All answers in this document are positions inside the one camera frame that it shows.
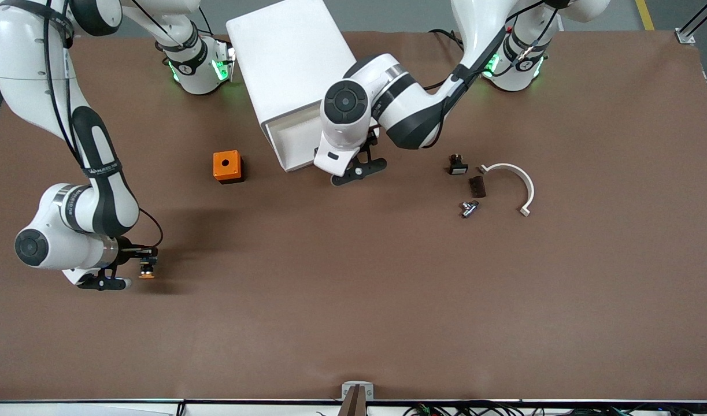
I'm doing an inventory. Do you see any white drawer cabinet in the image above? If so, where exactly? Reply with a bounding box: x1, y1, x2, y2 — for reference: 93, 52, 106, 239
225, 0, 357, 173

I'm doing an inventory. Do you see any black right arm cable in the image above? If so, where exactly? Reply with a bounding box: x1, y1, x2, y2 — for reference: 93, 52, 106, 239
41, 0, 164, 250

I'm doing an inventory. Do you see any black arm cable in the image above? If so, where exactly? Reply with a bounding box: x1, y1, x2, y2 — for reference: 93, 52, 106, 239
41, 0, 164, 250
431, 0, 562, 148

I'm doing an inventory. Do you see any orange button enclosure box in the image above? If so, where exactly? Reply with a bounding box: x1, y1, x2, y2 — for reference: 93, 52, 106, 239
213, 150, 245, 185

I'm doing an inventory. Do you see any grey mount bracket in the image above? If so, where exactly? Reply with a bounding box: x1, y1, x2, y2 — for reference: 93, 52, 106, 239
341, 381, 375, 402

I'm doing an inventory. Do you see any brown post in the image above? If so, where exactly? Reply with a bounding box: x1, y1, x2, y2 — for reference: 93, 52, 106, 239
337, 385, 368, 416

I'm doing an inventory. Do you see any black cable bundle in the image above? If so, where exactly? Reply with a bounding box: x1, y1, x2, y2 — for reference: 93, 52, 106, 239
402, 400, 707, 416

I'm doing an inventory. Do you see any white curved bracket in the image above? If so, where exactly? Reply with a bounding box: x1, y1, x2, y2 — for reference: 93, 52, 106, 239
479, 163, 535, 217

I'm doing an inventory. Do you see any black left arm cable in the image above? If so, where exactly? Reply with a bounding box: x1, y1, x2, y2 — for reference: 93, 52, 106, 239
431, 0, 562, 148

